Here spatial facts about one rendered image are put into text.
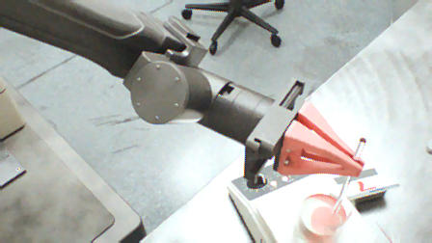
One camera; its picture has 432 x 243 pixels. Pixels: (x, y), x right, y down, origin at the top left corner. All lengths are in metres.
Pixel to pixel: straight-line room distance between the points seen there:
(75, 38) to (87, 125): 1.45
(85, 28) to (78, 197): 0.84
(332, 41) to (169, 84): 1.84
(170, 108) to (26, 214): 0.89
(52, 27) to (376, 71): 0.69
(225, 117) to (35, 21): 0.19
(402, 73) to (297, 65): 1.13
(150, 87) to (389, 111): 0.56
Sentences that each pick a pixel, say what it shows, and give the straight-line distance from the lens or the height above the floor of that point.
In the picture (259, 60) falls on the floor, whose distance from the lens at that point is 2.03.
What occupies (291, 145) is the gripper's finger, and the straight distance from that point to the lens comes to 0.40.
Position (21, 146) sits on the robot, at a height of 0.37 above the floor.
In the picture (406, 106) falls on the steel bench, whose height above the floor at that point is 0.75.
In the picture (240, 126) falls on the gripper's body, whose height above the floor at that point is 1.03.
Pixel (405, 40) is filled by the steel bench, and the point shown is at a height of 0.75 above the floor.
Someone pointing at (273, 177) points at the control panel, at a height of 0.80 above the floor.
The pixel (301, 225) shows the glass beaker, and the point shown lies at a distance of 0.54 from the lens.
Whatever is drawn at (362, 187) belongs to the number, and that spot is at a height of 0.78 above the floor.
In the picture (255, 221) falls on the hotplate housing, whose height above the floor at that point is 0.81.
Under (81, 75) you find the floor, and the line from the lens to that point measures 2.06.
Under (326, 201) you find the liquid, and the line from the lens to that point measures 0.56.
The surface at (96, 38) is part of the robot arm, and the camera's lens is 0.41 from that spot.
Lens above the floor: 1.35
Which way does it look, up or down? 50 degrees down
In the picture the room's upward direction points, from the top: 2 degrees counter-clockwise
